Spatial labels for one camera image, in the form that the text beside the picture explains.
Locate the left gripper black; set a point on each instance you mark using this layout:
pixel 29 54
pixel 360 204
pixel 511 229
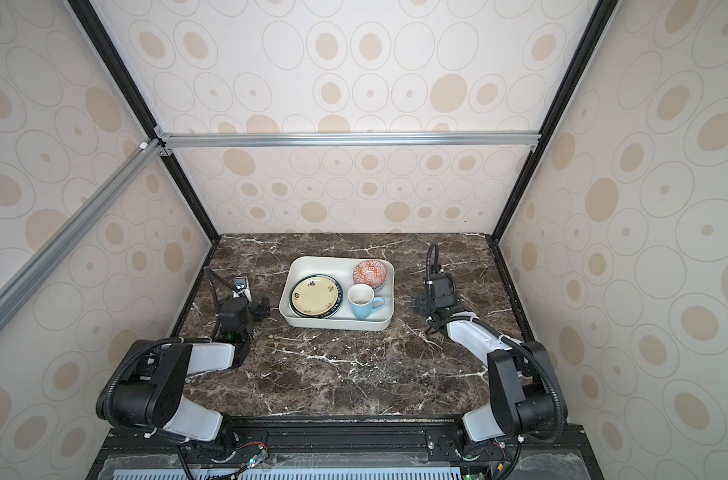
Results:
pixel 256 310

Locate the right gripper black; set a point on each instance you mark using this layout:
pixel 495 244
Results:
pixel 421 302

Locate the red patterned bowl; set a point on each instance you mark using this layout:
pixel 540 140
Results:
pixel 370 272

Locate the blue white mug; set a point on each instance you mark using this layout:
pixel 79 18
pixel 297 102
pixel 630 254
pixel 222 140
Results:
pixel 363 301

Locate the cream yellow plate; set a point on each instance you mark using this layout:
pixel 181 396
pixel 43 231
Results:
pixel 316 296

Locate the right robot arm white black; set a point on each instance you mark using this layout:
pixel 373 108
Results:
pixel 525 398

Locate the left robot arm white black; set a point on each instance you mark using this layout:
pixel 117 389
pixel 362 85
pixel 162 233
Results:
pixel 146 391

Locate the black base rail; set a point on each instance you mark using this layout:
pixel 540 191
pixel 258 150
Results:
pixel 350 448

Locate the silver aluminium rail back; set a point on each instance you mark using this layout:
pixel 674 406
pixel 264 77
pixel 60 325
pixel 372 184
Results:
pixel 359 139

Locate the silver aluminium rail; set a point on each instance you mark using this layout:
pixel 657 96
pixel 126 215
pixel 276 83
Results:
pixel 359 139
pixel 17 291

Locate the silver aluminium rail left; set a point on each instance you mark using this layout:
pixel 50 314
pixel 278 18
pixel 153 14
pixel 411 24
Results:
pixel 17 291

